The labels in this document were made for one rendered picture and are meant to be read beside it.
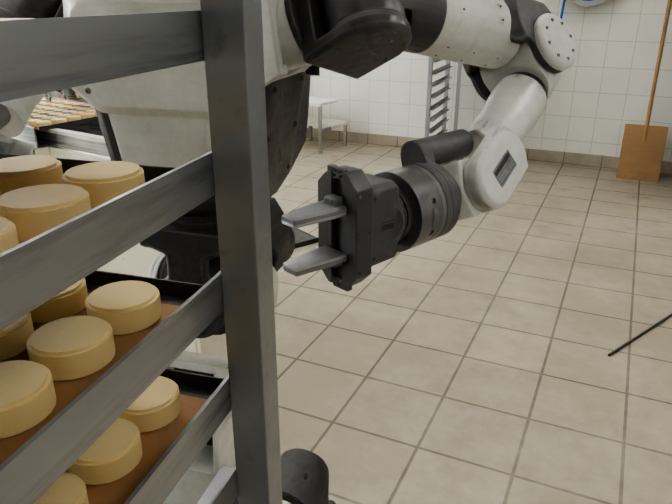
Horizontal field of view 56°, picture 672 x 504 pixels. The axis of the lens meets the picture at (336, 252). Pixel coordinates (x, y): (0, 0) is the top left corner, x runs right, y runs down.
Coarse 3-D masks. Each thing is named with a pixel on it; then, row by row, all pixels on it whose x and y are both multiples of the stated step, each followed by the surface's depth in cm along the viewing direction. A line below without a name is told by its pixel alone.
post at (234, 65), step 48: (240, 0) 38; (240, 48) 39; (240, 96) 40; (240, 144) 41; (240, 192) 43; (240, 240) 44; (240, 288) 46; (240, 336) 47; (240, 384) 49; (240, 432) 51; (240, 480) 53
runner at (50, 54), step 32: (0, 32) 24; (32, 32) 26; (64, 32) 28; (96, 32) 30; (128, 32) 32; (160, 32) 35; (192, 32) 38; (0, 64) 25; (32, 64) 26; (64, 64) 28; (96, 64) 30; (128, 64) 33; (160, 64) 35; (0, 96) 25
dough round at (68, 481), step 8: (64, 480) 40; (72, 480) 40; (80, 480) 40; (56, 488) 39; (64, 488) 39; (72, 488) 39; (80, 488) 39; (48, 496) 38; (56, 496) 38; (64, 496) 38; (72, 496) 38; (80, 496) 38
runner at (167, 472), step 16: (224, 384) 49; (208, 400) 47; (224, 400) 49; (208, 416) 46; (224, 416) 49; (192, 432) 44; (208, 432) 47; (176, 448) 42; (192, 448) 44; (160, 464) 40; (176, 464) 42; (144, 480) 39; (160, 480) 41; (176, 480) 43; (144, 496) 39; (160, 496) 41
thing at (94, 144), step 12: (36, 132) 227; (48, 132) 223; (60, 132) 219; (72, 132) 217; (48, 144) 226; (60, 144) 222; (72, 144) 218; (84, 144) 214; (96, 144) 210; (108, 156) 209
